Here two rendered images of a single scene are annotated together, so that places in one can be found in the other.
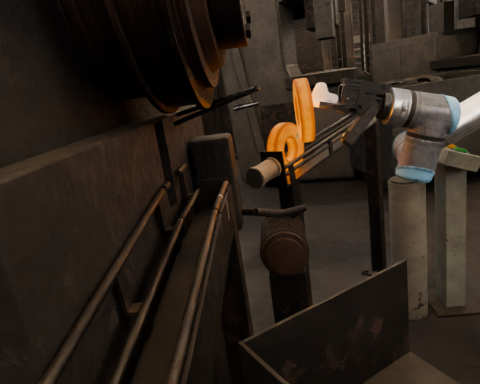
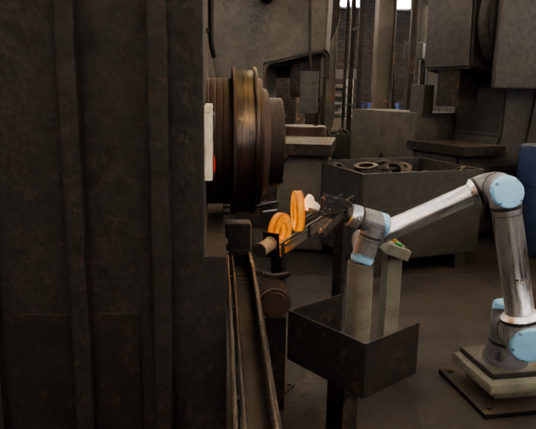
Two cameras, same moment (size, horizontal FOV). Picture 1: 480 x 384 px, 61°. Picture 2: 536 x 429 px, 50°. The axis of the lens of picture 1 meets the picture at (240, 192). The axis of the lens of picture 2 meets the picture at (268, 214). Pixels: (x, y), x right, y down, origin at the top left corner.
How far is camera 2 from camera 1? 121 cm
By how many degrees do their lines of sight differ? 11
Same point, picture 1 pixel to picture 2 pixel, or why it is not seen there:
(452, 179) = (392, 265)
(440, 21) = (420, 103)
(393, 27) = (381, 78)
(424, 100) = (370, 214)
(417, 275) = (362, 334)
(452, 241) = (390, 311)
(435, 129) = (375, 233)
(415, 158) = (362, 249)
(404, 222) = (356, 292)
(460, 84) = (424, 178)
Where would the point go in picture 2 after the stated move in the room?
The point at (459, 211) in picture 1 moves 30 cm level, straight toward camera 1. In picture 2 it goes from (395, 288) to (387, 311)
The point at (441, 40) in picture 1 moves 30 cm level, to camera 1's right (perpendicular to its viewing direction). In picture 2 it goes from (419, 121) to (448, 121)
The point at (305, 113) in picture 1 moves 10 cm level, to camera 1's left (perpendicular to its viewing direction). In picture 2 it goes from (299, 215) to (273, 215)
